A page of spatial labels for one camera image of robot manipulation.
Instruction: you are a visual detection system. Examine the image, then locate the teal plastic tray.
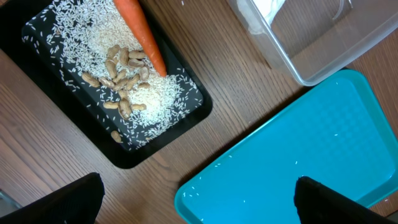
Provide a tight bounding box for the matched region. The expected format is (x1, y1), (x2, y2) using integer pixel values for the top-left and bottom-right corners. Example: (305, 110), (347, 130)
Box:
(174, 70), (397, 223)

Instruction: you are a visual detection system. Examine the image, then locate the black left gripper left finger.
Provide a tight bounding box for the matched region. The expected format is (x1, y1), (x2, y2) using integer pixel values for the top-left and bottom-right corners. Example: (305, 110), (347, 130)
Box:
(1, 172), (105, 224)

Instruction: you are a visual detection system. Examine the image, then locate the pile of rice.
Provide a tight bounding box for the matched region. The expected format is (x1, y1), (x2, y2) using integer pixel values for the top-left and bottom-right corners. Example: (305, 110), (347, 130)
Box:
(21, 0), (203, 150)

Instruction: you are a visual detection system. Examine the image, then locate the clear plastic bin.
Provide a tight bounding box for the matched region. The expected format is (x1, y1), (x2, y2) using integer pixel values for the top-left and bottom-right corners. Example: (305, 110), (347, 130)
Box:
(229, 0), (397, 86)

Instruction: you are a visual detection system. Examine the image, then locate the white napkin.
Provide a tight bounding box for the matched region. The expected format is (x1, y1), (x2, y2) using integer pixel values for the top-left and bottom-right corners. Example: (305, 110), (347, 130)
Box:
(237, 0), (285, 35)

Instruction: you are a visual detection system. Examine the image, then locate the pile of peanuts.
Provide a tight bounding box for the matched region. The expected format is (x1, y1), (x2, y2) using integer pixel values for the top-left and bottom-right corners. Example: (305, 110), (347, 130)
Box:
(78, 45), (157, 146)

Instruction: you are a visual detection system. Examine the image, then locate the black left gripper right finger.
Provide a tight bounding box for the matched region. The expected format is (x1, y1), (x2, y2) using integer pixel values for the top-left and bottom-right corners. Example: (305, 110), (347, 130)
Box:
(294, 176), (394, 224)

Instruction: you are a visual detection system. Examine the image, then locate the orange carrot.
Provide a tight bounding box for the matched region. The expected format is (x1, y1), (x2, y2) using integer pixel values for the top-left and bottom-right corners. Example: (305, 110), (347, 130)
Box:
(113, 0), (167, 77)

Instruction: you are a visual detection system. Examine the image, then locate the black food waste tray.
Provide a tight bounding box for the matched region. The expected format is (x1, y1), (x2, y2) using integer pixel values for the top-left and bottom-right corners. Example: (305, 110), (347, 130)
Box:
(1, 1), (213, 169)

